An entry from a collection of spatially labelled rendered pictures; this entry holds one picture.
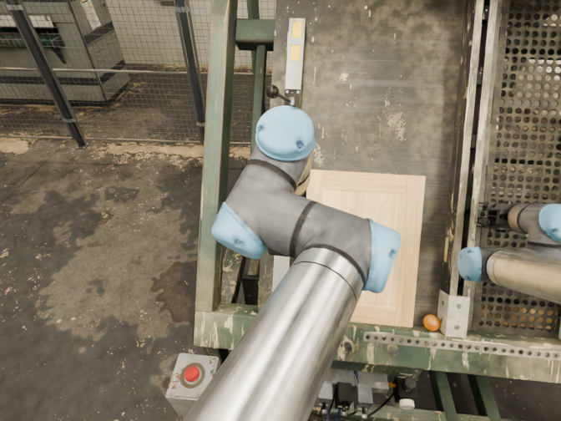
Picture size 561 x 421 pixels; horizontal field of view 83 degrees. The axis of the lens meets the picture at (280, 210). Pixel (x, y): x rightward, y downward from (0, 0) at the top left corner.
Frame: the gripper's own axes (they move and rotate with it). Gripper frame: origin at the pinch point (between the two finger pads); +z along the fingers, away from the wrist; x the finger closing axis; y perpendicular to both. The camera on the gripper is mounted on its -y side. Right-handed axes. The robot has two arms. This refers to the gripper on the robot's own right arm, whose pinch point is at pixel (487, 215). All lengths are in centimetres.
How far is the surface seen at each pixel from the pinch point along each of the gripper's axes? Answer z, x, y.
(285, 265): -4, 21, 61
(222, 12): -5, -57, 87
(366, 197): -0.3, -2.7, 37.0
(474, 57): -5.1, -45.5, 10.7
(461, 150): -4.2, -18.5, 11.4
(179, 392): -25, 53, 85
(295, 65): -4, -42, 63
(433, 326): -2.9, 35.7, 13.9
